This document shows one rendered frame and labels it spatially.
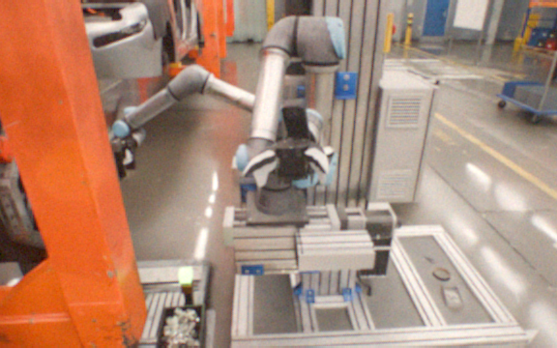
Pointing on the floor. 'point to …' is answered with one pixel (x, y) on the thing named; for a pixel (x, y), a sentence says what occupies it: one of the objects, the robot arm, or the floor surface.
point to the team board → (465, 14)
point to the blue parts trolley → (542, 97)
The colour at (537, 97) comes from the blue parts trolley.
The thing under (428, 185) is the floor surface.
